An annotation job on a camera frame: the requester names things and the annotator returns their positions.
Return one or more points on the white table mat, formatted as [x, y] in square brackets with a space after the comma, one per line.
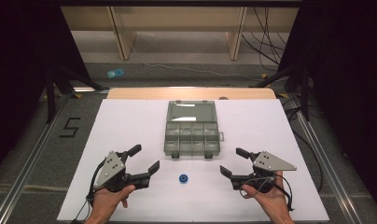
[130, 124]

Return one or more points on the yellow tape piece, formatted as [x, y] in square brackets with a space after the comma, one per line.
[282, 95]
[264, 76]
[77, 96]

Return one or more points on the metal floor rail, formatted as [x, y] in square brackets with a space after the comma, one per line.
[328, 168]
[31, 158]

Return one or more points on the person's left hand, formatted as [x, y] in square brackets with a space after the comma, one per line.
[107, 202]

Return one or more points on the wooden shelf unit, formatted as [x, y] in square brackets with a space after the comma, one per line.
[177, 18]

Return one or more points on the black metal stand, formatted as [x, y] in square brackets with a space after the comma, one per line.
[304, 93]
[51, 93]

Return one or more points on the wooden table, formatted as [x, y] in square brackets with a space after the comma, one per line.
[177, 93]

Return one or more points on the clear plastic compartment box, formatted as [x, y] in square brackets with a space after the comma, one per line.
[192, 133]

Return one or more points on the dark curtain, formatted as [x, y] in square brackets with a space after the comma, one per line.
[348, 77]
[25, 62]

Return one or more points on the small blue round wheel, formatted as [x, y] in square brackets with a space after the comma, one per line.
[183, 178]

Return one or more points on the person's right hand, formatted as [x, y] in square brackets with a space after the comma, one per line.
[272, 200]

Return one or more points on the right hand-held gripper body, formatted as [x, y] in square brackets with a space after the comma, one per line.
[267, 165]

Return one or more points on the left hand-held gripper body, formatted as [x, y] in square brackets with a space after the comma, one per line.
[110, 169]

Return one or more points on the blue card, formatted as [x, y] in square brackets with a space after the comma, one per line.
[115, 73]

